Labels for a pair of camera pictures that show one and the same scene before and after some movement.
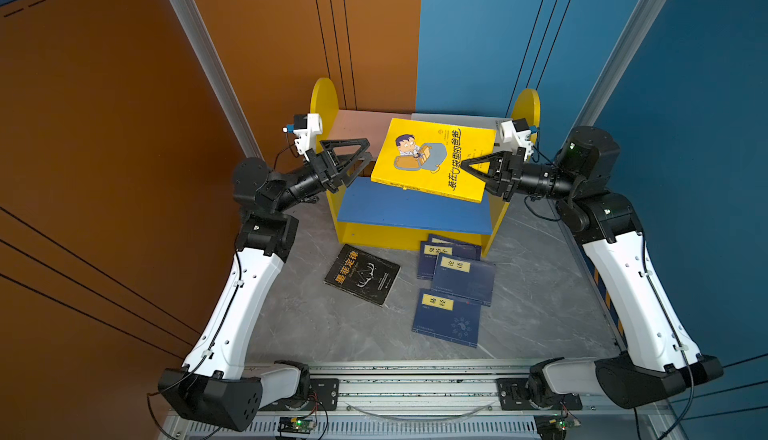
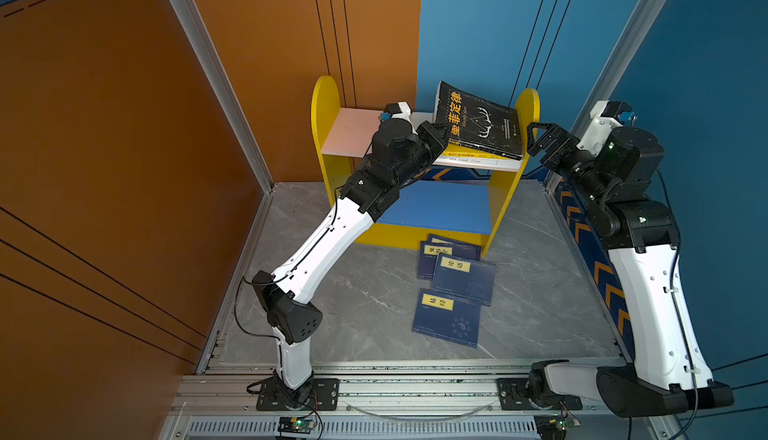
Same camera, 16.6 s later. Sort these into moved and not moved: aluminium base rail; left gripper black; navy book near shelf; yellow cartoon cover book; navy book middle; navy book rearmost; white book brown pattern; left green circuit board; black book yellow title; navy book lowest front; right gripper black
Moved: left gripper black; white book brown pattern; black book yellow title; yellow cartoon cover book; right gripper black
Not moved: aluminium base rail; left green circuit board; navy book rearmost; navy book near shelf; navy book lowest front; navy book middle
